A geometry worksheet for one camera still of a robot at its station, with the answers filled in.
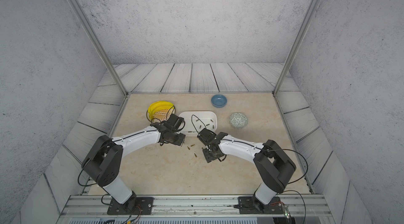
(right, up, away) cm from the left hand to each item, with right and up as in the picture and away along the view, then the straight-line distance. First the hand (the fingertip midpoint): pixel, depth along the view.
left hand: (182, 140), depth 91 cm
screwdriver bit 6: (+18, +6, +10) cm, 22 cm away
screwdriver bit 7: (+9, +6, +10) cm, 15 cm away
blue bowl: (+23, +23, +24) cm, 40 cm away
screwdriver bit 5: (+15, +7, +11) cm, 20 cm away
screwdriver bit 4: (+17, +10, +13) cm, 24 cm away
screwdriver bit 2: (+4, -5, 0) cm, 7 cm away
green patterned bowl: (+34, +10, +12) cm, 38 cm away
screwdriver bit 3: (+7, -8, -2) cm, 11 cm away
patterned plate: (-16, +13, +17) cm, 27 cm away
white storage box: (+7, +9, +13) cm, 18 cm away
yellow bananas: (-20, +19, +16) cm, 32 cm away
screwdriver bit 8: (+3, +4, +7) cm, 9 cm away
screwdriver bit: (+5, -4, +3) cm, 7 cm away
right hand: (+17, -7, -5) cm, 19 cm away
